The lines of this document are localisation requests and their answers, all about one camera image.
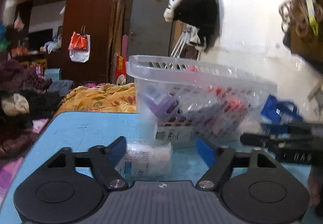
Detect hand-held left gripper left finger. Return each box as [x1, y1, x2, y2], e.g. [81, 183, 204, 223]
[47, 136, 129, 190]

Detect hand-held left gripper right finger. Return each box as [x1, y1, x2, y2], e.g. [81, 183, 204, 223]
[195, 138, 278, 190]

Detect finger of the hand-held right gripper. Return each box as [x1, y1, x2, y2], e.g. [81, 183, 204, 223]
[240, 133, 286, 148]
[261, 123, 323, 135]

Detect white plastic box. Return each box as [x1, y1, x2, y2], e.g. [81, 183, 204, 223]
[115, 139, 173, 178]

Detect clear plastic basket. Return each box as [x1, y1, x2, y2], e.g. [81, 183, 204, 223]
[126, 55, 278, 149]

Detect person's right forearm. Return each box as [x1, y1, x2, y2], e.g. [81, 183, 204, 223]
[308, 163, 323, 214]

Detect blue tote bag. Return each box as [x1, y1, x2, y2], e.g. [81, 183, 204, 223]
[260, 95, 303, 136]

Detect white printed box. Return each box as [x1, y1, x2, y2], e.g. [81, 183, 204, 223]
[156, 125, 200, 149]

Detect red and white packet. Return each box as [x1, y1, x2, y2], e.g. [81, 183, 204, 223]
[207, 87, 249, 115]

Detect yellow patterned blanket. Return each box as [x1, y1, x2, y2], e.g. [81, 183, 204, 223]
[54, 83, 138, 115]

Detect purple box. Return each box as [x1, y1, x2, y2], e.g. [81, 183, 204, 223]
[149, 93, 182, 120]

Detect red printed bag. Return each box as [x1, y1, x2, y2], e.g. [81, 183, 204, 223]
[115, 55, 127, 85]

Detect grey cloth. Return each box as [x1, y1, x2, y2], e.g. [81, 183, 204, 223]
[49, 80, 74, 98]

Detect teal box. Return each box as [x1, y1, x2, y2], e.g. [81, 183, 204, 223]
[45, 68, 61, 82]

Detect orange and white plastic bag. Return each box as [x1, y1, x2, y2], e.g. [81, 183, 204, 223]
[68, 31, 91, 63]

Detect pink board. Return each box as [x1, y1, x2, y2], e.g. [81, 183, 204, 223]
[122, 35, 129, 59]

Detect white metal rods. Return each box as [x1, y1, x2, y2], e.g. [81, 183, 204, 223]
[170, 29, 190, 58]

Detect leaning wooden boards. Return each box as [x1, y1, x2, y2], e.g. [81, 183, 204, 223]
[108, 0, 127, 83]

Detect pink bedsheet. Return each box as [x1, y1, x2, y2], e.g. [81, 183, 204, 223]
[0, 118, 48, 199]

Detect pile of dark clothes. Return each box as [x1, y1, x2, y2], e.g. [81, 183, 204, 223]
[0, 60, 65, 160]

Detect grey door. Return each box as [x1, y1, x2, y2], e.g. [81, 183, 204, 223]
[127, 0, 174, 58]

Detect black television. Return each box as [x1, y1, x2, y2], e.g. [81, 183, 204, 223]
[28, 28, 53, 49]

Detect dark wooden wardrobe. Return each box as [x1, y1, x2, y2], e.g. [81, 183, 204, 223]
[0, 0, 122, 85]

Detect small pink plastic bag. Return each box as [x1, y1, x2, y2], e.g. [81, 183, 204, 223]
[14, 13, 25, 31]

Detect coiled brown rope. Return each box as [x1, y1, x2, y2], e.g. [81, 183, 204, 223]
[279, 0, 323, 38]

